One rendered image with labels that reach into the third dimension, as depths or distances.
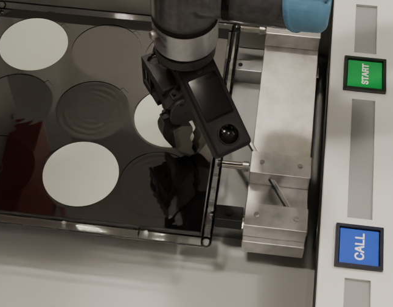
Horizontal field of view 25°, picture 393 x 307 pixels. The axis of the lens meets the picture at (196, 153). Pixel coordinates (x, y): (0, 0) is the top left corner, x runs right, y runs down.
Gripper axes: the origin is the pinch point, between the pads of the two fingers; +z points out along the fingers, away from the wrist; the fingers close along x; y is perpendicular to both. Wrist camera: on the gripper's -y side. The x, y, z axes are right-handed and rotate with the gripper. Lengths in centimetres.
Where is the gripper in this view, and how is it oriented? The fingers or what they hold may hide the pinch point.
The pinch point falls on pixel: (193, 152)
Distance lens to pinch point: 116.6
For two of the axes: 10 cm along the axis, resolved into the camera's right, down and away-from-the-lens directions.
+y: -4.6, -7.3, 5.0
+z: 0.0, 5.6, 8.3
